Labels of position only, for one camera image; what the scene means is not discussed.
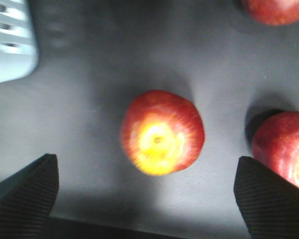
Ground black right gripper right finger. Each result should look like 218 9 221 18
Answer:
233 156 299 239

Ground light blue plastic basket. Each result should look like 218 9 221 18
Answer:
0 0 39 83

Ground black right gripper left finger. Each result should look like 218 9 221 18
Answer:
0 154 59 239

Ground red apple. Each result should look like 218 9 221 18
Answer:
241 0 299 26
121 90 205 176
252 111 299 188

